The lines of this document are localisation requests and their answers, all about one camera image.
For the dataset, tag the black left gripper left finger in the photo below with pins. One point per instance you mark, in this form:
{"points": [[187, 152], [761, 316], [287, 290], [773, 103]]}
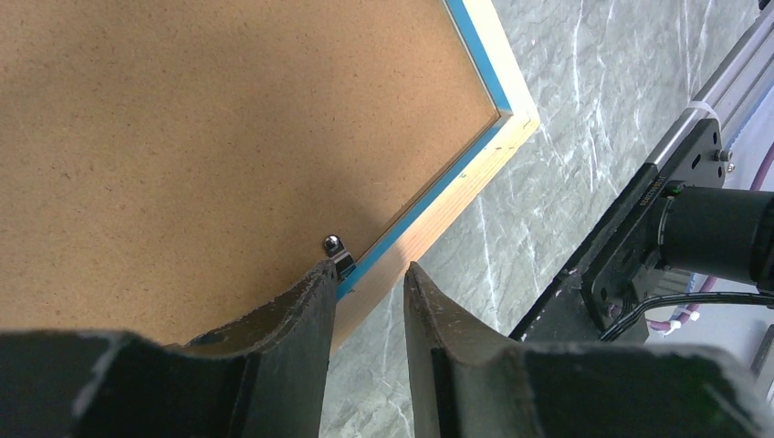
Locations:
{"points": [[261, 375]]}

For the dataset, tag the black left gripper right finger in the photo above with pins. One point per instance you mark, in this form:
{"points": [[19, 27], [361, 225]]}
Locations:
{"points": [[468, 380]]}

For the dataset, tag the blue picture frame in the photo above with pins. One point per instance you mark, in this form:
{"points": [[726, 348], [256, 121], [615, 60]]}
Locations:
{"points": [[168, 166]]}

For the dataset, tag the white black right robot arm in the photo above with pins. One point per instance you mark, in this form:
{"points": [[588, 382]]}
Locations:
{"points": [[717, 232]]}

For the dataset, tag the metal frame retaining clip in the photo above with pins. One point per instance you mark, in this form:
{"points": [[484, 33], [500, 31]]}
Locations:
{"points": [[338, 253]]}

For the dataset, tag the aluminium extrusion rail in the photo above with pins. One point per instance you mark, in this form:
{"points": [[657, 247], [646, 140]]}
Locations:
{"points": [[730, 95]]}

